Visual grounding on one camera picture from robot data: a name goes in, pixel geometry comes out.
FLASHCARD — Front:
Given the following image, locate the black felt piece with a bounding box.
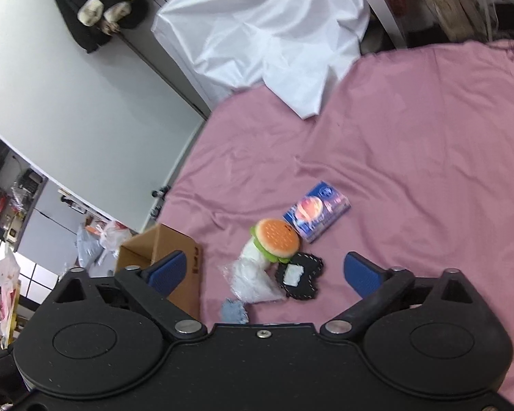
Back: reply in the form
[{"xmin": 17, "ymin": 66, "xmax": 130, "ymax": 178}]
[{"xmin": 275, "ymin": 252, "xmax": 324, "ymax": 300}]

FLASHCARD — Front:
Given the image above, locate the grey desk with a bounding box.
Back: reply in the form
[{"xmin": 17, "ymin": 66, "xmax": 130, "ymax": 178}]
[{"xmin": 345, "ymin": 0, "xmax": 408, "ymax": 49}]

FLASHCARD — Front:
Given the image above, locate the grey door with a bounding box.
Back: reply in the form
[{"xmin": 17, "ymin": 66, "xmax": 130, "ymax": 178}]
[{"xmin": 119, "ymin": 0, "xmax": 212, "ymax": 120}]

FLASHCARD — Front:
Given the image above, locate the grey-blue fluffy plush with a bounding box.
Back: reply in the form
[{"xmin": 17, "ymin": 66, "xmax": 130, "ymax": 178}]
[{"xmin": 220, "ymin": 297, "xmax": 250, "ymax": 324}]

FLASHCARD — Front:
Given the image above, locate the cardboard box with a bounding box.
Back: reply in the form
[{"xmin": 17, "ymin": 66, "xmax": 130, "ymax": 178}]
[{"xmin": 117, "ymin": 223, "xmax": 204, "ymax": 322}]

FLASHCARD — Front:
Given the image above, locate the black hanging coat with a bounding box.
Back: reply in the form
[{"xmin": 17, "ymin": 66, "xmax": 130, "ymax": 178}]
[{"xmin": 43, "ymin": 0, "xmax": 150, "ymax": 54}]

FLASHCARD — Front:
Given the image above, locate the blue planet print packet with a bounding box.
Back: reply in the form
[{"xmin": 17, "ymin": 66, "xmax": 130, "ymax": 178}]
[{"xmin": 282, "ymin": 180, "xmax": 352, "ymax": 244}]

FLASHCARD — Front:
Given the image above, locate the pink bed sheet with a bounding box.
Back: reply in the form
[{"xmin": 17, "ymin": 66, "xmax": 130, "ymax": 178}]
[{"xmin": 148, "ymin": 38, "xmax": 514, "ymax": 411}]

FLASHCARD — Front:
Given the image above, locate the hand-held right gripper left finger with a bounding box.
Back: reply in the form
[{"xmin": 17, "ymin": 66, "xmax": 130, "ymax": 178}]
[{"xmin": 38, "ymin": 250, "xmax": 208, "ymax": 342}]

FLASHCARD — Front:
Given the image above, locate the white crumpled cover sheet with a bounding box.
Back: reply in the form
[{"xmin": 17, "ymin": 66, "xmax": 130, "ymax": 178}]
[{"xmin": 151, "ymin": 0, "xmax": 371, "ymax": 121}]

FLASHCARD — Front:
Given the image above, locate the white stuffing plastic bag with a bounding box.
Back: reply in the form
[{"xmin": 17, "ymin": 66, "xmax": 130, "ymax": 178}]
[{"xmin": 218, "ymin": 240, "xmax": 289, "ymax": 304}]

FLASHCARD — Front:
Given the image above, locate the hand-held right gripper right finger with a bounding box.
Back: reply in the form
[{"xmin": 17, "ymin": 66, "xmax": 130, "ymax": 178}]
[{"xmin": 321, "ymin": 252, "xmax": 488, "ymax": 343}]

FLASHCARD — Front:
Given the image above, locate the grey-blue plastic bag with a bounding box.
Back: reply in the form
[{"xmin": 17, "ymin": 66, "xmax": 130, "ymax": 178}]
[{"xmin": 75, "ymin": 226, "xmax": 108, "ymax": 270}]

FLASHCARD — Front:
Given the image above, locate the white plastic bag on table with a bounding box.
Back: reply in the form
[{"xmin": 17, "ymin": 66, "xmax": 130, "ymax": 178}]
[{"xmin": 0, "ymin": 245, "xmax": 23, "ymax": 343}]

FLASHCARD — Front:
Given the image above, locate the hamburger plush toy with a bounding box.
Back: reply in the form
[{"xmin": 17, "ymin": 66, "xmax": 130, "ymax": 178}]
[{"xmin": 250, "ymin": 218, "xmax": 301, "ymax": 264}]

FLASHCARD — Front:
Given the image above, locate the white and red plastic bag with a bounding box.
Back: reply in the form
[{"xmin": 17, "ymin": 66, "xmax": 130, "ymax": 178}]
[{"xmin": 98, "ymin": 220, "xmax": 134, "ymax": 251}]

